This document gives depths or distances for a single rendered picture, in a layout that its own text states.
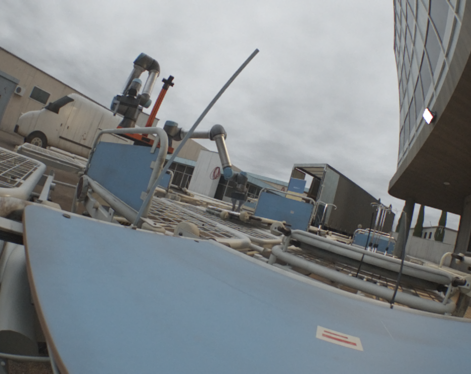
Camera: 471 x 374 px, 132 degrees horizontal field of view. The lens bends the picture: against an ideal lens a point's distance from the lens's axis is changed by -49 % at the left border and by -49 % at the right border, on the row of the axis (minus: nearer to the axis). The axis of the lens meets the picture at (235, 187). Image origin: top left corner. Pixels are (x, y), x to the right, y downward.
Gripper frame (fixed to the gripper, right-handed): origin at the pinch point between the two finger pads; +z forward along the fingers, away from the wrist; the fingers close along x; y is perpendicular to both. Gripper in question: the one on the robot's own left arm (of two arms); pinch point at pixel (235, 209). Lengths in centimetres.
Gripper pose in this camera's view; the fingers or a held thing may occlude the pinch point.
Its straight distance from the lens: 166.2
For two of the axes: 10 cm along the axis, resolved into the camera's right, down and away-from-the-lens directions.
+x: -8.4, -1.4, 5.3
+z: -2.3, 9.7, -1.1
